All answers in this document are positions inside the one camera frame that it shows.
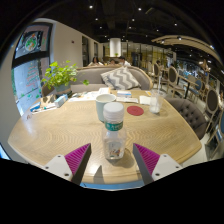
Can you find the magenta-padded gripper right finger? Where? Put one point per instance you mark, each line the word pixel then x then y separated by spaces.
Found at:
pixel 148 160

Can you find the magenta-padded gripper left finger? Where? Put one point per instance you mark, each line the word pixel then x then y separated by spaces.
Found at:
pixel 76 160

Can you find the clear plastic water bottle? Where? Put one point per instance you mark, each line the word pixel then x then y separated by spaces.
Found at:
pixel 114 140

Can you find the red round coaster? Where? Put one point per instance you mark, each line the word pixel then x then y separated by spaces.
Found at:
pixel 136 111

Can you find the clear plastic cup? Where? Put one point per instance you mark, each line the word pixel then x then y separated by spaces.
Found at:
pixel 156 103

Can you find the pale green mug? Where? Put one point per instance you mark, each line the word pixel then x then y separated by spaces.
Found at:
pixel 100 108

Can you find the white napkin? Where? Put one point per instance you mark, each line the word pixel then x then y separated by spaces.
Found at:
pixel 145 100

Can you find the grey tufted chair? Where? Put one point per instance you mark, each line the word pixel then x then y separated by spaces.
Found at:
pixel 188 113

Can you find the teal tissue pack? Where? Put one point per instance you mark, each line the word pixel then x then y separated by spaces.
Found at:
pixel 61 100

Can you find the white folded leaflet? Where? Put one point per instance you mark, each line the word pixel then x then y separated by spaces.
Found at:
pixel 128 99

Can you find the small patterned card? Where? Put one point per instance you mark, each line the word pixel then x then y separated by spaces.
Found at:
pixel 28 117

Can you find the wooden table stand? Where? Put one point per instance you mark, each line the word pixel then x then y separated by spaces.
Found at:
pixel 47 100

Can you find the blue card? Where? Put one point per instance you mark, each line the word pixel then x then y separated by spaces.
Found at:
pixel 35 107

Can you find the yellow card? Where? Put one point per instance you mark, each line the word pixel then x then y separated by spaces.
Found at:
pixel 148 93

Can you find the blue and white box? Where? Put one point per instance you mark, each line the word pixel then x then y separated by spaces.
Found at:
pixel 124 93

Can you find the grey zigzag cushion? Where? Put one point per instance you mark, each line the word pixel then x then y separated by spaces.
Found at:
pixel 120 79

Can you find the grey curved sofa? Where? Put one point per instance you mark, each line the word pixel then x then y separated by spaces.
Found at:
pixel 90 75

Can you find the potted green plant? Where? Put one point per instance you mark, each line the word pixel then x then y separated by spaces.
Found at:
pixel 60 75

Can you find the group of dining chairs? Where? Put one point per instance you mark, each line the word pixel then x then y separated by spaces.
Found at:
pixel 210 100

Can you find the person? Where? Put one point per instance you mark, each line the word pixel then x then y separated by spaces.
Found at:
pixel 95 62
pixel 124 61
pixel 112 62

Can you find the white round pillar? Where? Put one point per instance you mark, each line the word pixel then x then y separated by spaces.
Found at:
pixel 115 46

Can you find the group of ceiling lights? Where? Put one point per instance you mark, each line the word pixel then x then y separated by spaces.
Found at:
pixel 139 9

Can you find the menu text wall poster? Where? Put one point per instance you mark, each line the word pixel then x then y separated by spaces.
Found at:
pixel 28 81

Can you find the food picture wall poster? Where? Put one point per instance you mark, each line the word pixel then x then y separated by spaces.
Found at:
pixel 31 41

